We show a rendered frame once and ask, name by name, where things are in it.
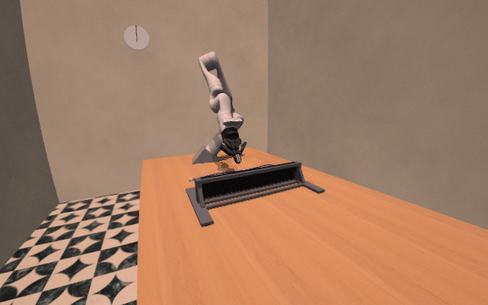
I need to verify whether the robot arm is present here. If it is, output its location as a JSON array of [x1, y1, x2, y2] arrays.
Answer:
[[198, 52, 244, 156]]

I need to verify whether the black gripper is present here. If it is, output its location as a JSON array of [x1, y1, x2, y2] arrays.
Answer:
[[219, 127, 247, 164]]

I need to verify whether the dark grey patch panel rack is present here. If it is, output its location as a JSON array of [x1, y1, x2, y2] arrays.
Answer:
[[186, 161, 325, 226]]

